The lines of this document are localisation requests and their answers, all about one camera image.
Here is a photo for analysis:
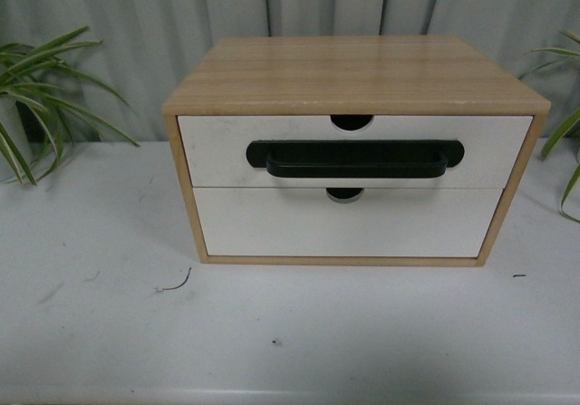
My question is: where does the white drawer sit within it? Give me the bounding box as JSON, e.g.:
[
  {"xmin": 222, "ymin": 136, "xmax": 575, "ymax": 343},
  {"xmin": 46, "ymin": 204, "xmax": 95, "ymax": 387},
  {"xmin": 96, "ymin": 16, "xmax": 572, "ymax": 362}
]
[
  {"xmin": 194, "ymin": 188, "xmax": 501, "ymax": 257},
  {"xmin": 178, "ymin": 115, "xmax": 532, "ymax": 188}
]

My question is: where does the small dark wire scrap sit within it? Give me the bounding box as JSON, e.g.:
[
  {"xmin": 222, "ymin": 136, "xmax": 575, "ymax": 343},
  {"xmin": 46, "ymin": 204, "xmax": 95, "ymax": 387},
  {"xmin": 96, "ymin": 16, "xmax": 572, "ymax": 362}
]
[{"xmin": 154, "ymin": 267, "xmax": 192, "ymax": 294}]

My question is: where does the black drawer handle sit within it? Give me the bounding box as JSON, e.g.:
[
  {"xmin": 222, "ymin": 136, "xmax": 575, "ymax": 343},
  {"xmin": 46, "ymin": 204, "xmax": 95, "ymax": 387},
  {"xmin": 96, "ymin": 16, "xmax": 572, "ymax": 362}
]
[{"xmin": 246, "ymin": 140, "xmax": 465, "ymax": 179}]

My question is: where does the spider plant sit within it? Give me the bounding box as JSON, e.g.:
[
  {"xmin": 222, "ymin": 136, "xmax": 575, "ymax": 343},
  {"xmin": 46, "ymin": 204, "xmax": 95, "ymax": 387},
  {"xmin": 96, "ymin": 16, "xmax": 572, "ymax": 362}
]
[
  {"xmin": 519, "ymin": 30, "xmax": 579, "ymax": 223},
  {"xmin": 1, "ymin": 25, "xmax": 139, "ymax": 186}
]

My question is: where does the left spider plant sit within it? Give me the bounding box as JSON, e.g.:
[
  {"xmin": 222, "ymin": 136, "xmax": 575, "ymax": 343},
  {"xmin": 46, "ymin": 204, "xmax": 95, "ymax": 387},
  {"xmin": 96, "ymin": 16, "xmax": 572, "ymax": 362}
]
[{"xmin": 1, "ymin": 25, "xmax": 139, "ymax": 186}]

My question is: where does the right spider plant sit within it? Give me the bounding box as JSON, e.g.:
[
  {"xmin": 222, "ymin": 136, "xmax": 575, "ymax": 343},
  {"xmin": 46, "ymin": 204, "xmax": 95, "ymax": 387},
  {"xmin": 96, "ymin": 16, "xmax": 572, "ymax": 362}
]
[{"xmin": 519, "ymin": 30, "xmax": 579, "ymax": 223}]

